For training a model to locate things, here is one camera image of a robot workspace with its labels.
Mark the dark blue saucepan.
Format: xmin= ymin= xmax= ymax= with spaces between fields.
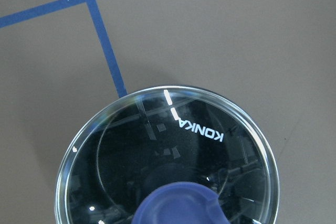
xmin=54 ymin=84 xmax=281 ymax=224

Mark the glass lid with blue knob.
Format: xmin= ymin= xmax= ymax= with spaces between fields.
xmin=54 ymin=85 xmax=281 ymax=224

